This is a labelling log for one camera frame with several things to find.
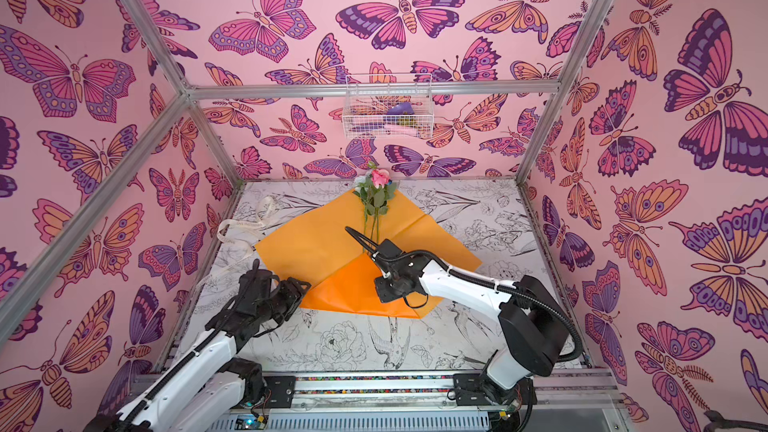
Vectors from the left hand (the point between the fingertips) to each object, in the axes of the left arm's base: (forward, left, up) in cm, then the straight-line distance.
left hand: (309, 286), depth 84 cm
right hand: (0, -21, 0) cm, 21 cm away
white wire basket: (+50, -22, +26) cm, 60 cm away
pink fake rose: (+39, -19, +3) cm, 44 cm away
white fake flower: (+41, -13, -5) cm, 43 cm away
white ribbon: (+24, +30, -8) cm, 39 cm away
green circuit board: (-31, +11, -10) cm, 34 cm away
